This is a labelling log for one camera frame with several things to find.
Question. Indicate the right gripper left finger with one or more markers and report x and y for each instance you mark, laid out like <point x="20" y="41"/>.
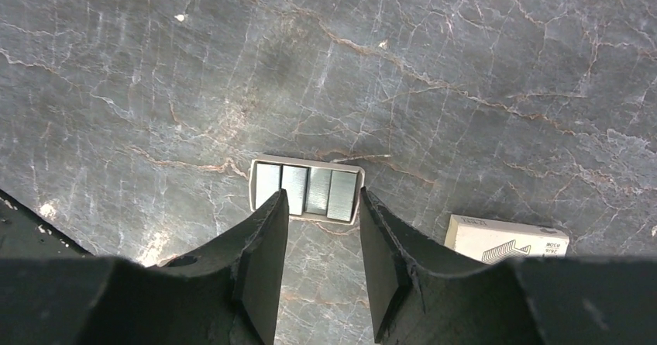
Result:
<point x="227" y="291"/>

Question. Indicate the silver staple strip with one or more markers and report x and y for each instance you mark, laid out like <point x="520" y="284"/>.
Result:
<point x="294" y="180"/>
<point x="341" y="196"/>
<point x="317" y="191"/>
<point x="267" y="181"/>

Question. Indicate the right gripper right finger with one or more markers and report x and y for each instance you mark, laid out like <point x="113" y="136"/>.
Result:
<point x="421" y="292"/>

